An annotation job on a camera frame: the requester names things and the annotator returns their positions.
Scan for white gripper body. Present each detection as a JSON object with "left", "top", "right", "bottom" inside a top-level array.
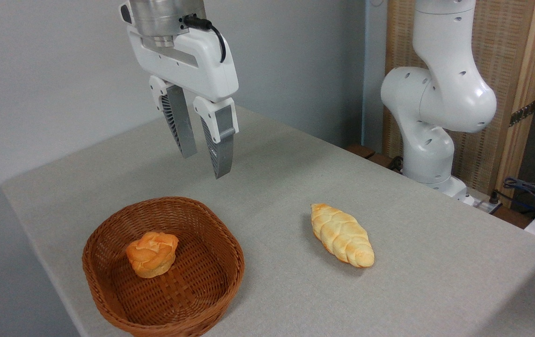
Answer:
[{"left": 119, "top": 1, "right": 239, "bottom": 103}]

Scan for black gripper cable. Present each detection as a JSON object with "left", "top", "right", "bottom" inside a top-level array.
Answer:
[{"left": 183, "top": 15, "right": 227, "bottom": 64}]

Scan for metal hinge on screen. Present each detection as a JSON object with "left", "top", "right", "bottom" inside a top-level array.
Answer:
[{"left": 509, "top": 99, "right": 535, "bottom": 127}]

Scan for brown woven wicker basket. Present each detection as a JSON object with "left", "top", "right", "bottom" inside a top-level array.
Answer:
[{"left": 82, "top": 196, "right": 245, "bottom": 337}]

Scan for bundle of dark cables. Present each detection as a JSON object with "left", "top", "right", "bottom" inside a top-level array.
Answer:
[{"left": 503, "top": 176, "right": 535, "bottom": 217}]

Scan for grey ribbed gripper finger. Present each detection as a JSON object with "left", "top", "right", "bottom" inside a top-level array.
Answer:
[
  {"left": 193, "top": 96, "right": 240, "bottom": 180},
  {"left": 149, "top": 75, "right": 198, "bottom": 159}
]

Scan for long braided bread loaf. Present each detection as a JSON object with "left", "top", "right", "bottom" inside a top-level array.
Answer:
[{"left": 310, "top": 203, "right": 375, "bottom": 269}]

